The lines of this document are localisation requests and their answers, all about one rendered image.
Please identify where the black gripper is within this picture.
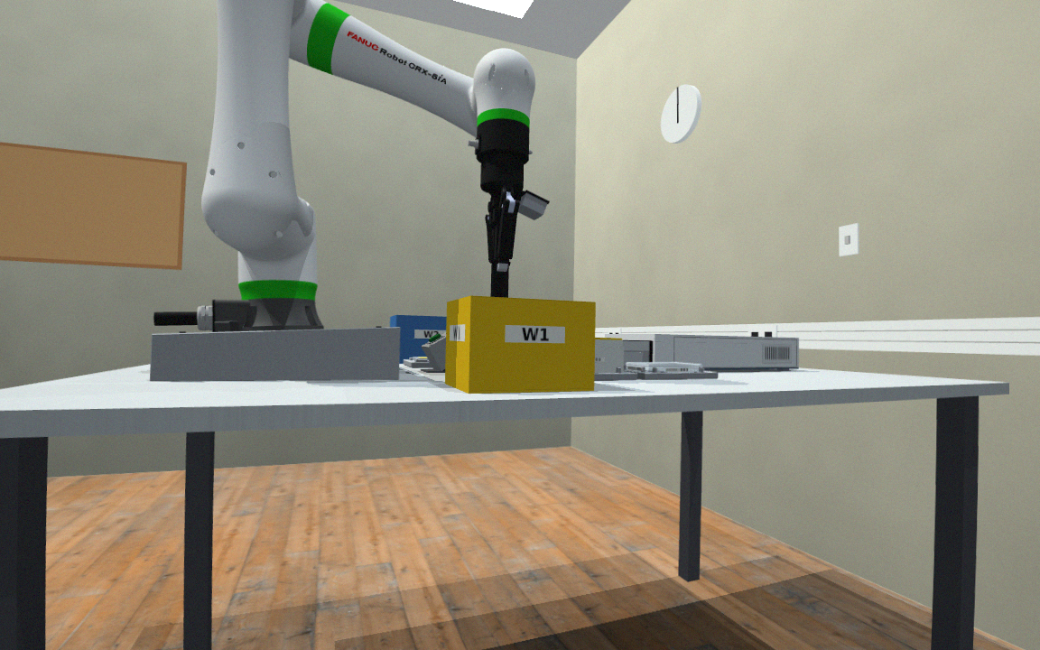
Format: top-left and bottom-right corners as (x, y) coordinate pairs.
(480, 154), (524, 298)

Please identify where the yellow rack with grid of holes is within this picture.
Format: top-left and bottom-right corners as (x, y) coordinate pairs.
(595, 338), (624, 373)

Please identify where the yellow waste bin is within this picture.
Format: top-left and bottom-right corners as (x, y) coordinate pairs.
(445, 296), (596, 394)

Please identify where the blue bin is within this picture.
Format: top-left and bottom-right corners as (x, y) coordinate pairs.
(390, 315), (447, 364)

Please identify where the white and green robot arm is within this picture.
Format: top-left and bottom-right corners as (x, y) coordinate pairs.
(153, 0), (535, 332)

